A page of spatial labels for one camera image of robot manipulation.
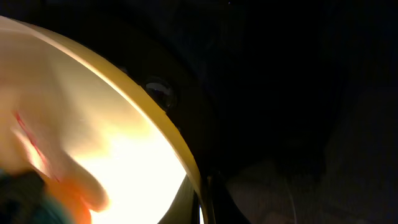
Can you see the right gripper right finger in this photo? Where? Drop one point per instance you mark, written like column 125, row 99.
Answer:
column 224, row 209

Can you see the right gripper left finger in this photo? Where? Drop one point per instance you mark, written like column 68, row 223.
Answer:
column 185, row 206

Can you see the yellow plate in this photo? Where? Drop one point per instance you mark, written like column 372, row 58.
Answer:
column 104, row 148

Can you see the green yellow sponge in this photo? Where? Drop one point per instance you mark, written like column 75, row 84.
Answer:
column 24, row 201

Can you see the black round tray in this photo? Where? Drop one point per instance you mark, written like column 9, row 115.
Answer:
column 294, row 94

